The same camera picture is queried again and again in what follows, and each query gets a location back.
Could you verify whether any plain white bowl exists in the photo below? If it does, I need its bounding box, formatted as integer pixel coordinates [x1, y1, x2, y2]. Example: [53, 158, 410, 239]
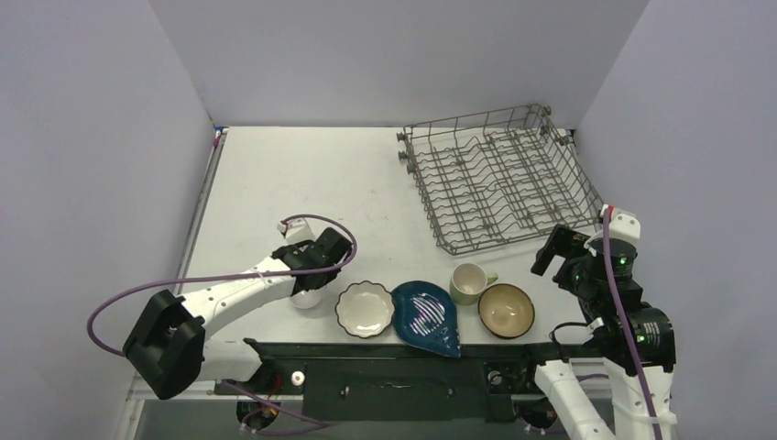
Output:
[289, 291, 322, 310]

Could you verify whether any white scalloped black-rimmed dish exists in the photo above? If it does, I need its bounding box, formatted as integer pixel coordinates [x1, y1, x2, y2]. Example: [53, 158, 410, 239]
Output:
[334, 280, 395, 339]

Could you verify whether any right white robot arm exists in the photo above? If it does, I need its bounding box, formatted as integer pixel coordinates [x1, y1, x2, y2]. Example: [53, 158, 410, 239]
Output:
[516, 224, 677, 439]

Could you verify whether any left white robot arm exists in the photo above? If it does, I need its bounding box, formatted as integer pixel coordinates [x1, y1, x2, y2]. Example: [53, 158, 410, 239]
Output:
[123, 226, 357, 400]

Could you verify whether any brown black-rimmed bowl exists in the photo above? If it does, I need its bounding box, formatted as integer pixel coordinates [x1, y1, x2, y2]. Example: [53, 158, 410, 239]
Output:
[477, 283, 536, 340]

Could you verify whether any green mug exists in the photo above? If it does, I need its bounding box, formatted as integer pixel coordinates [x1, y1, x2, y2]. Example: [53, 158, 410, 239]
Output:
[449, 263, 498, 306]

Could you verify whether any blue leaf-shaped plate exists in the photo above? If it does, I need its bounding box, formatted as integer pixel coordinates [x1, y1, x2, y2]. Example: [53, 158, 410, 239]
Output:
[390, 280, 462, 358]

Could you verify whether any grey wire dish rack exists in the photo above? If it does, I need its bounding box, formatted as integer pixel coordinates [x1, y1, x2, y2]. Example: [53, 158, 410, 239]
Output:
[397, 104, 603, 256]

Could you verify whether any black front mounting rail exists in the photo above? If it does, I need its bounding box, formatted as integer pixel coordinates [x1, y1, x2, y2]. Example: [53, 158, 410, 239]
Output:
[197, 339, 602, 424]

